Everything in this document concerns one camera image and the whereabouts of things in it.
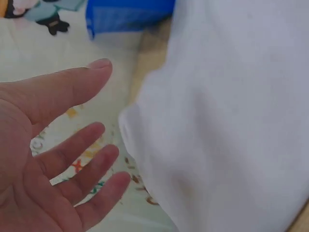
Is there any white cloth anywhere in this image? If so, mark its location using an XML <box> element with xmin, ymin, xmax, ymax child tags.
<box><xmin>118</xmin><ymin>0</ymin><xmax>309</xmax><ymax>232</ymax></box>

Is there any blue plastic box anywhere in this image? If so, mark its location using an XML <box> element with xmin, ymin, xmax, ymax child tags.
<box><xmin>85</xmin><ymin>0</ymin><xmax>176</xmax><ymax>41</ymax></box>

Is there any person's left hand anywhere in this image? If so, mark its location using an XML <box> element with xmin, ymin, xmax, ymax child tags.
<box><xmin>0</xmin><ymin>58</ymin><xmax>131</xmax><ymax>232</ymax></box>

